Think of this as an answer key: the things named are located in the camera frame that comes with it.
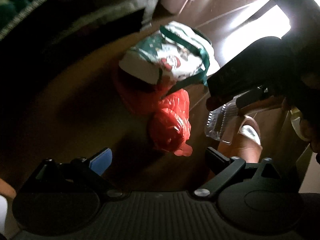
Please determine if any red plastic bag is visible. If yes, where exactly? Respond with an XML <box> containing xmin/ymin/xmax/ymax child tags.
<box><xmin>116</xmin><ymin>80</ymin><xmax>193</xmax><ymax>157</ymax></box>

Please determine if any clear plastic tray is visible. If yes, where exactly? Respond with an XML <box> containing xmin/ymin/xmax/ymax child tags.
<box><xmin>204</xmin><ymin>99</ymin><xmax>239</xmax><ymax>141</ymax></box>

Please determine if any christmas tote bag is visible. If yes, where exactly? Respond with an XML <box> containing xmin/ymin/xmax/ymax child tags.
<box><xmin>119</xmin><ymin>21</ymin><xmax>220</xmax><ymax>87</ymax></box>

